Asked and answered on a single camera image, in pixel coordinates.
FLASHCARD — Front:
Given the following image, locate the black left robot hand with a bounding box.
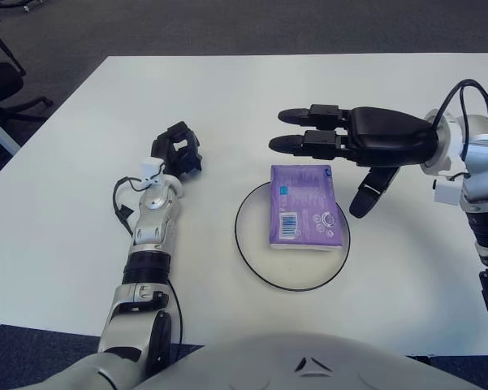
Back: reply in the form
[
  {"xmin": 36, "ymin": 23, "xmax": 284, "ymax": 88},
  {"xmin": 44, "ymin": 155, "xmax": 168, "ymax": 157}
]
[{"xmin": 151, "ymin": 120, "xmax": 205, "ymax": 182}]

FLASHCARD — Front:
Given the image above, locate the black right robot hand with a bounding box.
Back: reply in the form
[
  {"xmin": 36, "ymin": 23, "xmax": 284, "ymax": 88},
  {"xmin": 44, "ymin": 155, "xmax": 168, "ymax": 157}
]
[{"xmin": 269, "ymin": 104, "xmax": 439, "ymax": 219}]

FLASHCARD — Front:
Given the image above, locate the purple tissue paper pack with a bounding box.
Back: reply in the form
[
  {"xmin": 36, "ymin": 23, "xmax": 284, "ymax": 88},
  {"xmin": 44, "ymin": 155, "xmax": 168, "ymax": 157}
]
[{"xmin": 268, "ymin": 164, "xmax": 345, "ymax": 252}]

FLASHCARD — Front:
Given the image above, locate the white plate with black rim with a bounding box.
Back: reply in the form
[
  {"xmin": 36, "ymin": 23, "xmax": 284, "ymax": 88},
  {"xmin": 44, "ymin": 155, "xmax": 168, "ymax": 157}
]
[{"xmin": 234, "ymin": 181, "xmax": 352, "ymax": 293}]

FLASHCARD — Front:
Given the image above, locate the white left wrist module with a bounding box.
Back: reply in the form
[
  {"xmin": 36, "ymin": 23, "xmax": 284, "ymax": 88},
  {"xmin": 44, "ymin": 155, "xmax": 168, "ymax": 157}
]
[{"xmin": 140, "ymin": 159, "xmax": 166, "ymax": 186}]

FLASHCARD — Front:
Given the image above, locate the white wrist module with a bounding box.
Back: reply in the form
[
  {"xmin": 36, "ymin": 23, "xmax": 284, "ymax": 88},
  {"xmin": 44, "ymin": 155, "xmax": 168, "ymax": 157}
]
[
  {"xmin": 140, "ymin": 159, "xmax": 166, "ymax": 186},
  {"xmin": 433, "ymin": 178, "xmax": 462, "ymax": 206}
]

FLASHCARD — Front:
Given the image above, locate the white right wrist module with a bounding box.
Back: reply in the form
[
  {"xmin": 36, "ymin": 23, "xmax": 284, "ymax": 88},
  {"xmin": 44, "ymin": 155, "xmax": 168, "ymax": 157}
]
[{"xmin": 433, "ymin": 178, "xmax": 462, "ymax": 206}]

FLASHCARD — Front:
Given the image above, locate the black office chair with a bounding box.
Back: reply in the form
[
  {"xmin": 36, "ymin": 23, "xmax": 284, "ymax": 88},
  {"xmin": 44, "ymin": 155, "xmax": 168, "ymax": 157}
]
[{"xmin": 0, "ymin": 0, "xmax": 52, "ymax": 123}]

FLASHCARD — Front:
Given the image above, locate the grey robot torso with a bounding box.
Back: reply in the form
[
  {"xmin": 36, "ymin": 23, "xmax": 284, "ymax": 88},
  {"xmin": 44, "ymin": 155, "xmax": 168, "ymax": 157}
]
[{"xmin": 137, "ymin": 331, "xmax": 472, "ymax": 390}]

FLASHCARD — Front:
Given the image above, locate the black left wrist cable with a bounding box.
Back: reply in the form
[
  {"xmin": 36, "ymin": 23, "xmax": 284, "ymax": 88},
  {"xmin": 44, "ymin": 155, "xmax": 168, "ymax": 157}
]
[{"xmin": 111, "ymin": 174, "xmax": 163, "ymax": 236}]

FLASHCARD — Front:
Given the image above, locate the thin black left elbow cable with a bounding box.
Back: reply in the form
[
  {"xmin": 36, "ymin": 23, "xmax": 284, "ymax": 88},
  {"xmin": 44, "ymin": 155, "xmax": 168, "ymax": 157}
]
[{"xmin": 166, "ymin": 275, "xmax": 184, "ymax": 350}]

